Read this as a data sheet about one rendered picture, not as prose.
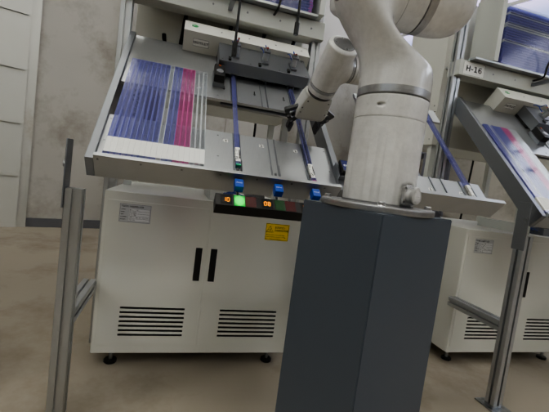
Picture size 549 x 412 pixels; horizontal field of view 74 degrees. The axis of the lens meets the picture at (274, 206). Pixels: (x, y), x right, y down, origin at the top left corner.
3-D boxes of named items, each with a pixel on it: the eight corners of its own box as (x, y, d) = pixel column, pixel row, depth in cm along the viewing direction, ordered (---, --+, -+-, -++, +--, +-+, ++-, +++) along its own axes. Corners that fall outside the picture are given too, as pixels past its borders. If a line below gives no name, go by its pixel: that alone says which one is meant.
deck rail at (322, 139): (338, 204, 111) (346, 190, 107) (332, 203, 111) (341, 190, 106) (302, 82, 158) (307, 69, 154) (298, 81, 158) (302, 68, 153)
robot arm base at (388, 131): (457, 220, 62) (476, 109, 60) (383, 215, 51) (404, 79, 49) (369, 204, 77) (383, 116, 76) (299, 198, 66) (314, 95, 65)
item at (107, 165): (332, 203, 110) (341, 187, 105) (95, 176, 93) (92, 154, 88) (332, 200, 111) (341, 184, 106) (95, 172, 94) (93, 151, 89)
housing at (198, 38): (299, 88, 156) (310, 57, 146) (180, 64, 143) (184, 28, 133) (296, 78, 161) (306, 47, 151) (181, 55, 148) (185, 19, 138)
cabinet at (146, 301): (283, 368, 143) (305, 211, 138) (87, 370, 124) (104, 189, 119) (251, 306, 205) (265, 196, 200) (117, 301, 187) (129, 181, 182)
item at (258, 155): (335, 194, 110) (339, 187, 107) (95, 165, 92) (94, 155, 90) (323, 154, 122) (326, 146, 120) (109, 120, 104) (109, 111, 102)
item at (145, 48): (311, 127, 136) (316, 115, 132) (121, 94, 118) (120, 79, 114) (298, 81, 157) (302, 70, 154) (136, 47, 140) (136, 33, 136)
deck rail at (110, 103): (95, 176, 93) (92, 157, 89) (86, 175, 92) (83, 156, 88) (136, 47, 140) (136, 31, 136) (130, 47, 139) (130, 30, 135)
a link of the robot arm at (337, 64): (336, 76, 110) (308, 71, 107) (357, 37, 100) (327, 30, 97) (343, 96, 106) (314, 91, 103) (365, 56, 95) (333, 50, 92)
